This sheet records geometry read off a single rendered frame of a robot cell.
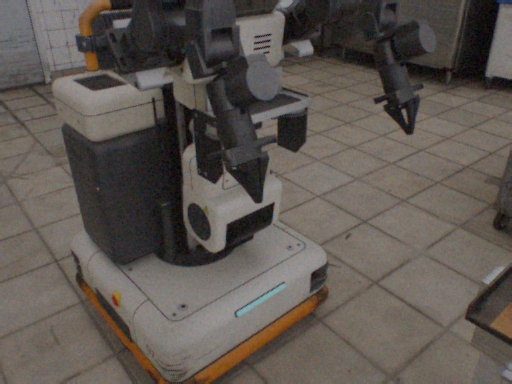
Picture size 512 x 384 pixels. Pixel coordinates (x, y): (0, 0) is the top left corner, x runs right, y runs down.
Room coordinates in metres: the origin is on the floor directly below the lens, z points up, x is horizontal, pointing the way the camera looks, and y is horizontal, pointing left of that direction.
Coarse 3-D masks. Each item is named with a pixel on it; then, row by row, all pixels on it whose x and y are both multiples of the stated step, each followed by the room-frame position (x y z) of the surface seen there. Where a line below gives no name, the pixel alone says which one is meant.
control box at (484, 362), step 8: (480, 360) 0.29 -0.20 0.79; (488, 360) 0.28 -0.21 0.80; (480, 368) 0.29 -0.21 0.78; (488, 368) 0.28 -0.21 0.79; (496, 368) 0.28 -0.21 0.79; (504, 368) 0.27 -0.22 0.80; (472, 376) 0.29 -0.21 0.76; (480, 376) 0.29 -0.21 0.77; (488, 376) 0.28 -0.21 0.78; (496, 376) 0.28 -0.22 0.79
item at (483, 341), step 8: (496, 272) 0.28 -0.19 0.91; (488, 280) 0.27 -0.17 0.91; (480, 288) 0.27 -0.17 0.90; (480, 328) 0.26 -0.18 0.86; (472, 336) 0.27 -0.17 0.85; (480, 336) 0.26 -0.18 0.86; (488, 336) 0.26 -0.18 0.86; (472, 344) 0.26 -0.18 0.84; (480, 344) 0.26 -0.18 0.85; (488, 344) 0.26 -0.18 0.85; (496, 344) 0.25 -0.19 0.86; (504, 344) 0.25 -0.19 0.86; (488, 352) 0.25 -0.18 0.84; (496, 352) 0.25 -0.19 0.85; (504, 352) 0.25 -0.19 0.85; (496, 360) 0.25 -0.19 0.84; (504, 360) 0.24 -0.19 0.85
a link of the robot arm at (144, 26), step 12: (144, 0) 0.77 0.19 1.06; (156, 0) 0.77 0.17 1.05; (168, 0) 0.78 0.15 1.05; (132, 12) 0.80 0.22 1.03; (144, 12) 0.77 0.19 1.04; (156, 12) 0.77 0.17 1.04; (132, 24) 0.80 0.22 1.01; (144, 24) 0.77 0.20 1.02; (156, 24) 0.76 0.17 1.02; (144, 36) 0.78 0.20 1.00; (156, 36) 0.76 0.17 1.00; (168, 36) 0.77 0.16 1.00; (144, 48) 0.78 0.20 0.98; (156, 48) 0.77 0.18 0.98
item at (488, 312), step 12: (504, 276) 0.27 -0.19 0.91; (492, 288) 0.26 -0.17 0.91; (504, 288) 0.27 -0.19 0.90; (480, 300) 0.25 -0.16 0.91; (492, 300) 0.25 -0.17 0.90; (504, 300) 0.25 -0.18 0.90; (468, 312) 0.24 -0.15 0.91; (480, 312) 0.24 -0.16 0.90; (492, 312) 0.24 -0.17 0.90; (480, 324) 0.23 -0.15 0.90; (504, 336) 0.22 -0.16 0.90
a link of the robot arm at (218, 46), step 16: (192, 0) 0.70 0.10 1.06; (208, 0) 0.68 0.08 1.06; (224, 0) 0.70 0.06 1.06; (192, 16) 0.69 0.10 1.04; (208, 16) 0.68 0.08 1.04; (224, 16) 0.70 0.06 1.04; (192, 32) 0.70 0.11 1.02; (208, 32) 0.68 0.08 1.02; (224, 32) 0.72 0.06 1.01; (208, 48) 0.68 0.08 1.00; (224, 48) 0.70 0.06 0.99; (240, 48) 0.72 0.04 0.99; (208, 64) 0.68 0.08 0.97
